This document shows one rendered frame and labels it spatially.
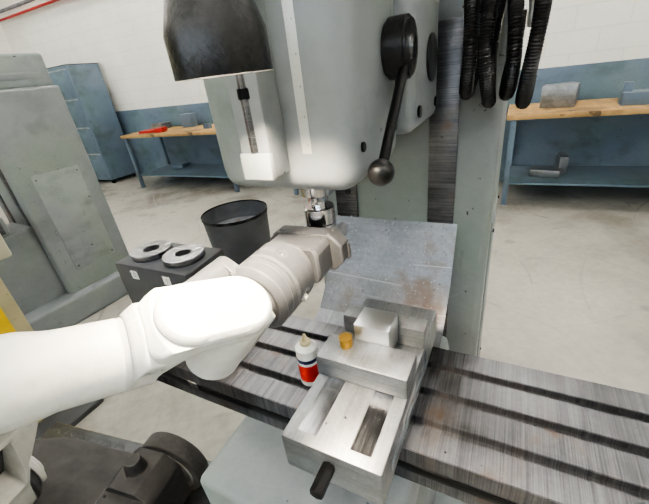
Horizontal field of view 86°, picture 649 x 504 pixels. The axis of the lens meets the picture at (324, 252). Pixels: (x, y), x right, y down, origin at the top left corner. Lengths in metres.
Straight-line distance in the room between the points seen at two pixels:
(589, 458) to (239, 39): 0.65
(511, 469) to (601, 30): 4.37
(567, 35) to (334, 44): 4.32
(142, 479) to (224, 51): 1.01
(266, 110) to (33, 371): 0.30
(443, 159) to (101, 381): 0.73
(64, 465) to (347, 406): 0.93
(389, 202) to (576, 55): 3.90
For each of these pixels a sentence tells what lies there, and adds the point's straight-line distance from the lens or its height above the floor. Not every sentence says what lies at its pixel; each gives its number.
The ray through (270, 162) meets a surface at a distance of 0.40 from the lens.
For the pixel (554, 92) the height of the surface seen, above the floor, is 1.02.
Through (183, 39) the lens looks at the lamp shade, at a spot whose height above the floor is 1.47.
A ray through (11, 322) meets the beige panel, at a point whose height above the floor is 0.58.
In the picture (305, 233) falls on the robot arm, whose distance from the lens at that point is 0.50.
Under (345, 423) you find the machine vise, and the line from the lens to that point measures 0.56.
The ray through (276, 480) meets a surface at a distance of 0.71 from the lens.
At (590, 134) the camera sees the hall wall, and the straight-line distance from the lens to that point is 4.78.
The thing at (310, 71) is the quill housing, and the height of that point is 1.44.
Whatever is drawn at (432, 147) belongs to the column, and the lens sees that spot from 0.84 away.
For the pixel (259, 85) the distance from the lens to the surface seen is 0.39.
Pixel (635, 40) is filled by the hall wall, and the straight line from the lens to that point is 4.74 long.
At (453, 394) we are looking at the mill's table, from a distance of 0.69.
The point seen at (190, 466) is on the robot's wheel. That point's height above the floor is 0.54.
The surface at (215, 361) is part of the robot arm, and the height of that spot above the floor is 1.19.
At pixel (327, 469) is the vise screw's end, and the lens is 0.54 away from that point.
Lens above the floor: 1.44
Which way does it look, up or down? 27 degrees down
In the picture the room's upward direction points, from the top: 7 degrees counter-clockwise
